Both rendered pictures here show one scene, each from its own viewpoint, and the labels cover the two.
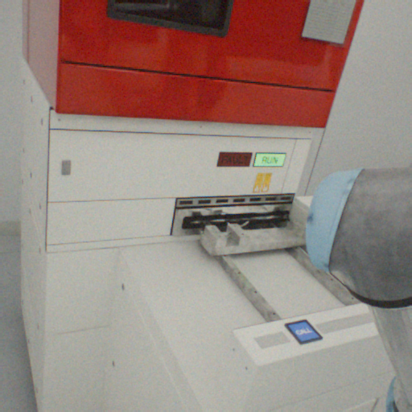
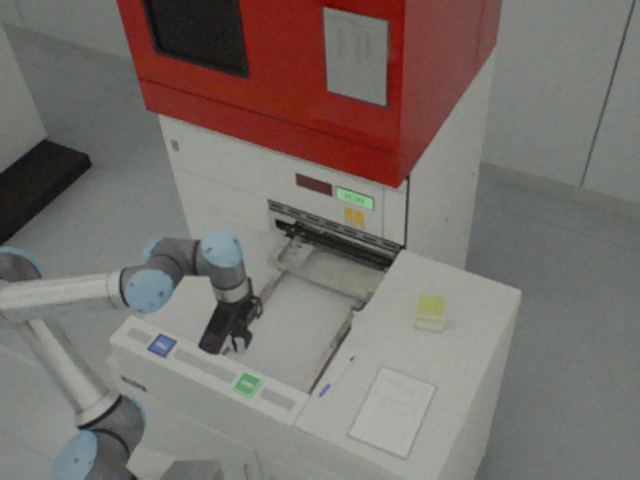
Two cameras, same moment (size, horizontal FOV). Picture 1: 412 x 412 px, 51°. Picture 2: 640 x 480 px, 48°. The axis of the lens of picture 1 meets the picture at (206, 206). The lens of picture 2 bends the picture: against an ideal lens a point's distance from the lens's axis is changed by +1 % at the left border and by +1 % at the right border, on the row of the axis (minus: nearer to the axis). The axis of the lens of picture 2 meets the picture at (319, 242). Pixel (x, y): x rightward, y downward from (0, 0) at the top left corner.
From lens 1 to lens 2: 179 cm
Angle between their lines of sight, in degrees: 54
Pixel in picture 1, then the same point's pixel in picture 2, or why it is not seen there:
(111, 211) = (216, 188)
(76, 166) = (181, 147)
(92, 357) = not seen: hidden behind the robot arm
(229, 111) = (274, 142)
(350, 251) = not seen: outside the picture
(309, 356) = (146, 360)
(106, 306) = not seen: hidden behind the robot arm
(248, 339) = (128, 325)
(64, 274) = (197, 222)
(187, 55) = (221, 88)
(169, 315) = (181, 289)
